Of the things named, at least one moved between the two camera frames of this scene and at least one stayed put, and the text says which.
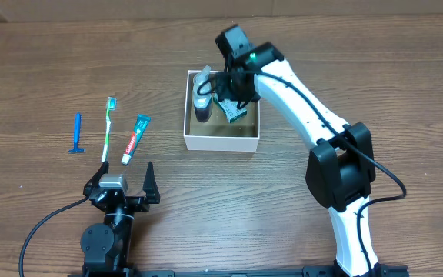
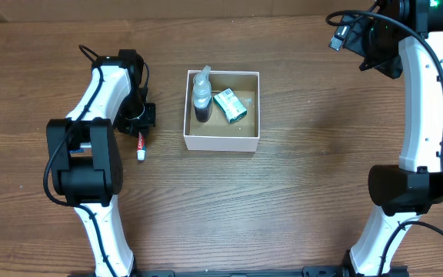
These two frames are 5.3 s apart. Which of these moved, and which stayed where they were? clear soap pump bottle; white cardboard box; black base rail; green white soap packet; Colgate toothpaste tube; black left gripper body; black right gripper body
Moved: black right gripper body; black left gripper body; Colgate toothpaste tube
Stayed: white cardboard box; clear soap pump bottle; green white soap packet; black base rail
